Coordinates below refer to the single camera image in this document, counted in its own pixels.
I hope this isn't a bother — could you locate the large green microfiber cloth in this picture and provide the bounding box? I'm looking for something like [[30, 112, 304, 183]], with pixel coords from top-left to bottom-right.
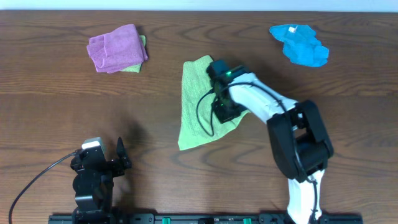
[[178, 55, 249, 151]]

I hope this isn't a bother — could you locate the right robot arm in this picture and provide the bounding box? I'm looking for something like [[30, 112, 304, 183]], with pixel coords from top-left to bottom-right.
[[206, 60, 334, 223]]

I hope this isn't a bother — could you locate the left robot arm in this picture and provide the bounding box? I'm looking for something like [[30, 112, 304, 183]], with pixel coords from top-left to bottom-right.
[[70, 137, 132, 223]]

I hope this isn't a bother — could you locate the green folded cloth under purple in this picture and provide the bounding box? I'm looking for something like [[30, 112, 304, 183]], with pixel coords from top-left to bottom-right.
[[121, 35, 148, 73]]

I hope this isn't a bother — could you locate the blue crumpled cloth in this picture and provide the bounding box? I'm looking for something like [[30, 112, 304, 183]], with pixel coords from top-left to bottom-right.
[[269, 24, 330, 67]]

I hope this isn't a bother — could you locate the right black cable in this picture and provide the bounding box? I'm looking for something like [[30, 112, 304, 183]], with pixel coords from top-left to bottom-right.
[[195, 81, 321, 223]]

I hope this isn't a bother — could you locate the black cable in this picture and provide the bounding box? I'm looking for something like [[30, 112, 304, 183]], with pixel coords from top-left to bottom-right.
[[8, 151, 82, 224], [195, 81, 321, 223]]

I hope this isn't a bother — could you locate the left black cable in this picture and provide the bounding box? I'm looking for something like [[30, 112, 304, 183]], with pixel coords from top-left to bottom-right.
[[8, 151, 82, 224]]

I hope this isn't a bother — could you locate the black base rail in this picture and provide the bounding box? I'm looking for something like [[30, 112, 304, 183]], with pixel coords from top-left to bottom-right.
[[48, 213, 363, 224]]

